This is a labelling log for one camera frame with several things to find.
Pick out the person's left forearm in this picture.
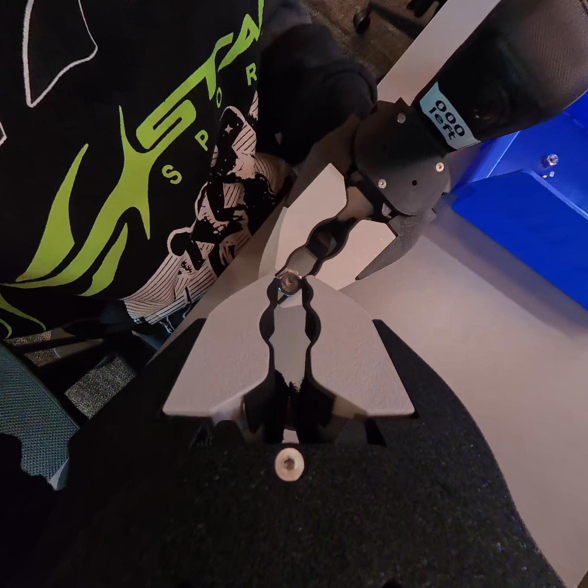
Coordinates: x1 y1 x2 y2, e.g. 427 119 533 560
256 0 380 168

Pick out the blue plastic bin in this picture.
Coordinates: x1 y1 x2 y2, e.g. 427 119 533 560
449 90 588 310

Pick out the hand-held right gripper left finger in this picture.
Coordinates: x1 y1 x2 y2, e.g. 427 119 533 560
164 274 287 432

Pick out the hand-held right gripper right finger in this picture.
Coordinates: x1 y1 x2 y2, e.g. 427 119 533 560
299 274 416 432

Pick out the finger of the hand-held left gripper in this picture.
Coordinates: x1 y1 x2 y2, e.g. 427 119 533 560
259 163 355 278
308 210 399 291

